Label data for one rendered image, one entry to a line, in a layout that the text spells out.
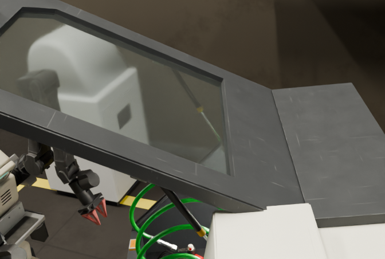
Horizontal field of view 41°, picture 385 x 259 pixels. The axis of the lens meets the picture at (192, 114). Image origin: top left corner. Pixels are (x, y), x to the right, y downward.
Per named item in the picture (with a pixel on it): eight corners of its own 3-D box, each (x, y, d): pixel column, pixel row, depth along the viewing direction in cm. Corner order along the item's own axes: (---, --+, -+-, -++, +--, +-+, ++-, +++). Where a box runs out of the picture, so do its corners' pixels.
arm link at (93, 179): (69, 161, 205) (55, 173, 198) (87, 153, 198) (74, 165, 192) (85, 184, 208) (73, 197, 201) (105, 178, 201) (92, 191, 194)
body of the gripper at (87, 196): (103, 195, 207) (93, 180, 205) (89, 211, 199) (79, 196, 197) (93, 199, 211) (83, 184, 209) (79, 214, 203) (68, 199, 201)
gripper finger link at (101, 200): (114, 212, 209) (102, 193, 206) (105, 223, 203) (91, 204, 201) (103, 215, 212) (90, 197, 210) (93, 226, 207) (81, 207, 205)
